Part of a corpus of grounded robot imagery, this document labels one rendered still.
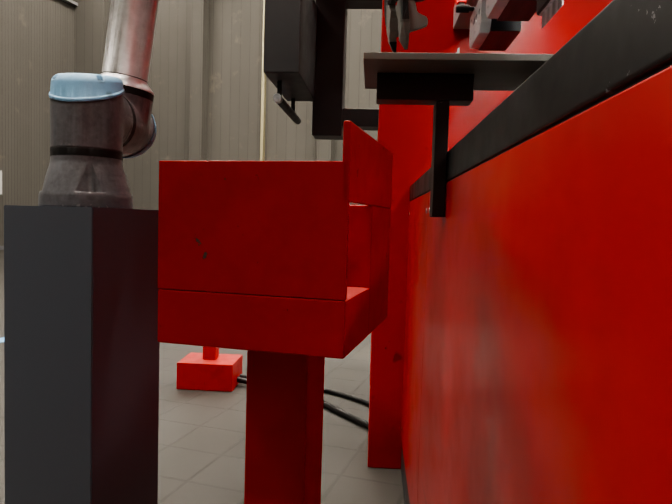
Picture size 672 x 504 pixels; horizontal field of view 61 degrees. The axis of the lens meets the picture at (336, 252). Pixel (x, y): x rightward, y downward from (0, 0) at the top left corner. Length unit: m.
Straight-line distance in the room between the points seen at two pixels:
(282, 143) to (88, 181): 11.26
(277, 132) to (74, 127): 11.32
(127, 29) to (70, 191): 0.36
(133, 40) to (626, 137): 1.04
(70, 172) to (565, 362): 0.85
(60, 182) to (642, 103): 0.90
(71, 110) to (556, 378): 0.88
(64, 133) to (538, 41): 1.35
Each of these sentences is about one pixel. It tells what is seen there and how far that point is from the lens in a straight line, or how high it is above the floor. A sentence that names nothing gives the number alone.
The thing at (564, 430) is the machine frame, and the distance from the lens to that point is 0.36.
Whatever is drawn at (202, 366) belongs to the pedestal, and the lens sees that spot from 2.64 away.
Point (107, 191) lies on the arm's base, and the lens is 1.03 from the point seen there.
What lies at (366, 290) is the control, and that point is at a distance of 0.51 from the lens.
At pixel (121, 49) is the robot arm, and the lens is 1.22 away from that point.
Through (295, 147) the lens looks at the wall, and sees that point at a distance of 12.11.
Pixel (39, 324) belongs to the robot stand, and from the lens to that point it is 1.06.
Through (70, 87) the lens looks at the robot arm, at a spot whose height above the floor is 0.97.
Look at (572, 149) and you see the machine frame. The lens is 0.35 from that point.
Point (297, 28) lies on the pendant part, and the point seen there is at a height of 1.38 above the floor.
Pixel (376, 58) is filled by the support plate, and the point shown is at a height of 0.99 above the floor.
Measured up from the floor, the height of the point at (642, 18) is 0.85.
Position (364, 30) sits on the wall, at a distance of 12.16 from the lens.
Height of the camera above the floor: 0.77
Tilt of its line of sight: 3 degrees down
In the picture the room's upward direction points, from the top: 2 degrees clockwise
